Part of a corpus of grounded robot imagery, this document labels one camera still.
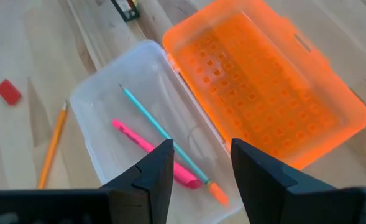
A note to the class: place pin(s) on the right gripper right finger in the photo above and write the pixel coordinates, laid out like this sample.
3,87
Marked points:
263,193

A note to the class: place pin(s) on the clear pencil box orange lid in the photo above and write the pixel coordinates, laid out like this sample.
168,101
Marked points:
263,87

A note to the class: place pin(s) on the red rubber eraser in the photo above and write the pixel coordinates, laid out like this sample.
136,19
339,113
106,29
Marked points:
8,92

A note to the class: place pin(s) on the teal pencil orange eraser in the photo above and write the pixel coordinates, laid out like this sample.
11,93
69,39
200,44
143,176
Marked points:
158,124

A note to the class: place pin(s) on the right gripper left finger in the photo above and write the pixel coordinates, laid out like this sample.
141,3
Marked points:
153,186

